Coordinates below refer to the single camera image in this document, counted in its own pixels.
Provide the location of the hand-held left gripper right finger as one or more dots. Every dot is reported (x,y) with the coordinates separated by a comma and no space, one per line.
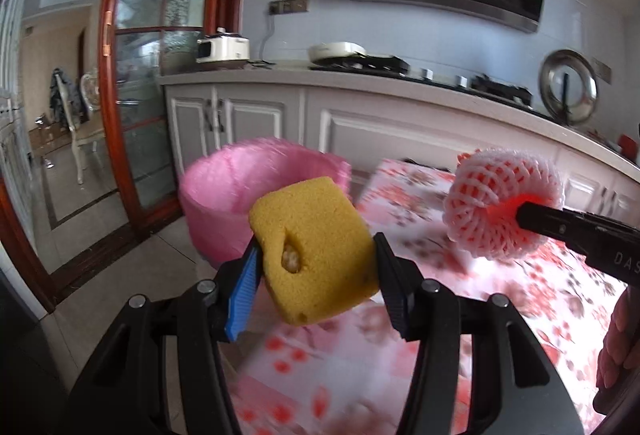
(400,305)

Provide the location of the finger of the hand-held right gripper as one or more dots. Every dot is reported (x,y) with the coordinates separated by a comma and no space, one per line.
(550,222)

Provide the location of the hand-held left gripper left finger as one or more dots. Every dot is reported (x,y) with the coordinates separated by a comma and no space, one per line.
(240,305)

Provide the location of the yellow sponge with hole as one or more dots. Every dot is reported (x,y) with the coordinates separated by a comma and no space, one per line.
(310,245)

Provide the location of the trash bin with pink bag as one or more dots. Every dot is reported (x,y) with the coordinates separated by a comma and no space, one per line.
(225,195)

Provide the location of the person's right hand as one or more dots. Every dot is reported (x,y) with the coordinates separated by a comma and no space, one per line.
(617,345)

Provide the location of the pink floral tablecloth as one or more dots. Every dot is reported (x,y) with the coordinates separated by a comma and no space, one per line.
(450,305)

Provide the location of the black lid stand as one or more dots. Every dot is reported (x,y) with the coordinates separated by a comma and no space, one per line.
(566,97)

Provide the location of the steel pot lid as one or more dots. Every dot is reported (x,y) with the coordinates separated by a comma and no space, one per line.
(580,85)

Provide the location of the white lower kitchen cabinets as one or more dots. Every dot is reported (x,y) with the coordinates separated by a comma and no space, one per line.
(375,130)

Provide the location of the black gas stove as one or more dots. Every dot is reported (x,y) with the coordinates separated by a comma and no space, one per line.
(425,72)

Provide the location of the wooden glass sliding door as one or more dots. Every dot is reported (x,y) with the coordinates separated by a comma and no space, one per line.
(140,115)

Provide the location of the white ornate dining chair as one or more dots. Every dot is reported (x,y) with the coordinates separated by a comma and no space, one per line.
(85,135)

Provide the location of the white rice cooker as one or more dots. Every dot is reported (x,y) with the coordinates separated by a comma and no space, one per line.
(222,47)

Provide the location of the white frying pan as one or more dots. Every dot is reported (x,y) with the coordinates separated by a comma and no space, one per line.
(335,50)

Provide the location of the dark patterned jacket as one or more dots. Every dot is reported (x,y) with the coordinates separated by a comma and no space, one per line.
(62,95)

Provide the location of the white panelled wardrobe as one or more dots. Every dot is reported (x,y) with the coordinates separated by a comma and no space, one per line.
(15,115)

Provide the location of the wall socket plate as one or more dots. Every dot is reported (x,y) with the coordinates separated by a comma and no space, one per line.
(601,70)

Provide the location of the brass wall outlet strip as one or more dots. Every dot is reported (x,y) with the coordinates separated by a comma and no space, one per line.
(288,5)

